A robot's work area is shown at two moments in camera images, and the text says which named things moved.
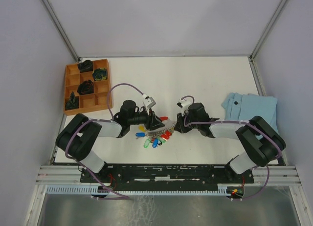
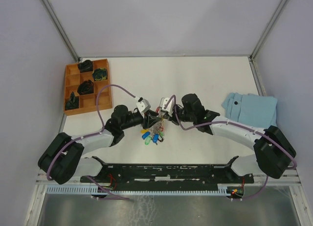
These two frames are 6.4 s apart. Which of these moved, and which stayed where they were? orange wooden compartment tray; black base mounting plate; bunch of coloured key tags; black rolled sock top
Moved: bunch of coloured key tags
Stayed: black base mounting plate; orange wooden compartment tray; black rolled sock top
